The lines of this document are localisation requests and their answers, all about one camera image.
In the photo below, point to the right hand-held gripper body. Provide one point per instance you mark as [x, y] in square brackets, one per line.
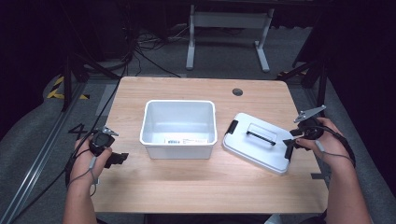
[309, 127]

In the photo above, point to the yellow black floor tape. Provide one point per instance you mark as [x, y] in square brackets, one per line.
[60, 90]

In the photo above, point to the white plastic storage box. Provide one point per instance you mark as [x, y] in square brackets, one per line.
[178, 129]

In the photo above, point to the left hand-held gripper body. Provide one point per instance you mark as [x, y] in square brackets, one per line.
[101, 140]

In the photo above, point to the grey metal desk frame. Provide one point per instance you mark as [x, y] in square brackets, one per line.
[229, 20]

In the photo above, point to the black tripod stand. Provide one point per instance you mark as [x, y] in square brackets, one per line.
[314, 74]
[77, 67]

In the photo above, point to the metal floor rail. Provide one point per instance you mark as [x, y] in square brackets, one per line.
[37, 155]

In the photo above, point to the person's left hand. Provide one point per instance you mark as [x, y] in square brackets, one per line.
[84, 161]

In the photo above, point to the person's right hand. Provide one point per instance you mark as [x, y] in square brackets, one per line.
[330, 143]

